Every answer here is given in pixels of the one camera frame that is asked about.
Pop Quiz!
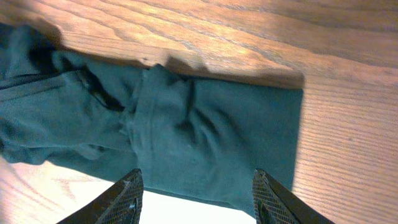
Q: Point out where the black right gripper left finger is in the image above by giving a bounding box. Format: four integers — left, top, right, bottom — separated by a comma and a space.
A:
58, 169, 144, 224

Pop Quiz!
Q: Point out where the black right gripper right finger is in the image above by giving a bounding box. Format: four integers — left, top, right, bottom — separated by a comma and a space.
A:
252, 169, 333, 224

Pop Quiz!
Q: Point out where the black Sydrogen t-shirt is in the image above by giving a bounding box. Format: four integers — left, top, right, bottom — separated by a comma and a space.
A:
1, 24, 303, 215

